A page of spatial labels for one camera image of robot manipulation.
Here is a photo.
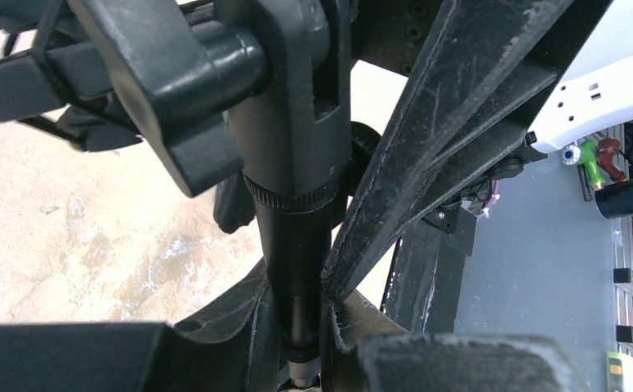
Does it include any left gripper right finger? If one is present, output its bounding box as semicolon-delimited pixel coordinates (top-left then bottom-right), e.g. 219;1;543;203
320;292;584;391

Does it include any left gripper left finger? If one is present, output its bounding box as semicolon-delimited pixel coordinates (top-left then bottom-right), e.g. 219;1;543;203
0;263;279;391

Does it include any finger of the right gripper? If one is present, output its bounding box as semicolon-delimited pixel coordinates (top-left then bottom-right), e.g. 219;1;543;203
321;1;610;301

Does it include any black shock-mount tripod stand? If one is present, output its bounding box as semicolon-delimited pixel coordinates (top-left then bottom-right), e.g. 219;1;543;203
0;1;355;387

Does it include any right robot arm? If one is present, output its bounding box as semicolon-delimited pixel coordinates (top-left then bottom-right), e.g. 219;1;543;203
321;1;633;300

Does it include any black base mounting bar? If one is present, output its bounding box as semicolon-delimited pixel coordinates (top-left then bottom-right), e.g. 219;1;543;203
380;203;476;333

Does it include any dark cylinder on floor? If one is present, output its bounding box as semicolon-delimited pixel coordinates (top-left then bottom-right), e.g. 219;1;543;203
595;180;633;219

